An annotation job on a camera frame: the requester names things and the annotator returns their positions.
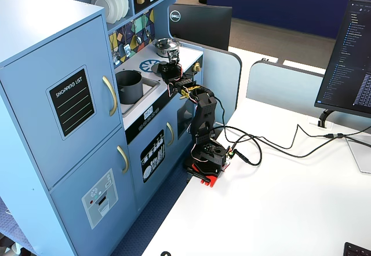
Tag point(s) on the blue toy kitchen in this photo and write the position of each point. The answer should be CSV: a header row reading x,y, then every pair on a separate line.
x,y
58,151

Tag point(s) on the red table clamp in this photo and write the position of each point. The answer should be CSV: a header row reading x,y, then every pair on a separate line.
x,y
207,177

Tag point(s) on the black keyboard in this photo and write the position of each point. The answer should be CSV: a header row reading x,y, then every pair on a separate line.
x,y
356,250

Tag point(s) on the black Dell monitor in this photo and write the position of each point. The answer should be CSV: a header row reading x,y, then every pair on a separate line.
x,y
203,25

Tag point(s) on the gray pot lid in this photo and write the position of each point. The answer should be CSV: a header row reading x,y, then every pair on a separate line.
x,y
155,68

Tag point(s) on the hanging toy spoon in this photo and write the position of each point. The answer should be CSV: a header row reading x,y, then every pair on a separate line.
x,y
147,31

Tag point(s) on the blue-gray rounded desk divider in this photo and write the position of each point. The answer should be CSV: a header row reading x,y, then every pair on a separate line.
x,y
221,82

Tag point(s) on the gray monitor stand base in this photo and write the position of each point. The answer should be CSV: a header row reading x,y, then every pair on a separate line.
x,y
360,154

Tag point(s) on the gold stove knob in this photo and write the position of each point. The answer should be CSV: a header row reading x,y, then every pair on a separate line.
x,y
197,67

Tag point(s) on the blue-gray long desk divider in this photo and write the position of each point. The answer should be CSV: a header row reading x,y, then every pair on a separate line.
x,y
284,88

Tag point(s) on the hanging toy spatula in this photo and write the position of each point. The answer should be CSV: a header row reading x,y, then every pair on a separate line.
x,y
127,49

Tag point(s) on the hanging toy whisk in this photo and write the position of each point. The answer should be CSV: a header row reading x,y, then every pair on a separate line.
x,y
116,56

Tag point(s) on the gray pot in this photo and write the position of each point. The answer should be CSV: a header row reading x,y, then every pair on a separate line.
x,y
130,91

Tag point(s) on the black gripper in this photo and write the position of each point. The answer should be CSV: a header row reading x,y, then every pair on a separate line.
x,y
167,70

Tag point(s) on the black monitor with lit screen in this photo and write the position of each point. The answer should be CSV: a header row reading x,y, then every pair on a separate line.
x,y
347,56

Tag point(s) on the silver pot with lid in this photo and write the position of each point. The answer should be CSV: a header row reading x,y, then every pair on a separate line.
x,y
163,46

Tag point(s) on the small wrist camera board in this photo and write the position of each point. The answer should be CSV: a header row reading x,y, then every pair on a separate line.
x,y
173,55

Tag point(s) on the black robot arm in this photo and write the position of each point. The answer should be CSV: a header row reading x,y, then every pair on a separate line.
x,y
204,114

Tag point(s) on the hanging toy ladle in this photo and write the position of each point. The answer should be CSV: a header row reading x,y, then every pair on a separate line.
x,y
138,37

